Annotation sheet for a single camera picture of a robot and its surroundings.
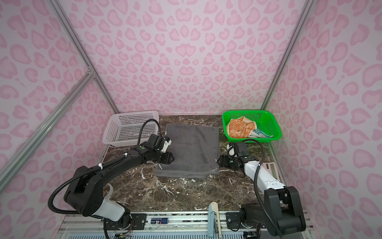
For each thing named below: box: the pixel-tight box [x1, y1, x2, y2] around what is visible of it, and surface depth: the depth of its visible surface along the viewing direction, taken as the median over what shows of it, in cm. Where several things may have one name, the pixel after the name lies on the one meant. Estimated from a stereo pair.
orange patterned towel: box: [225, 116, 257, 139], surface depth 108 cm
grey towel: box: [155, 123, 220, 179], surface depth 99 cm
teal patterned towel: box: [247, 128, 274, 138], surface depth 106 cm
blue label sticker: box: [150, 217, 169, 225], surface depth 74 cm
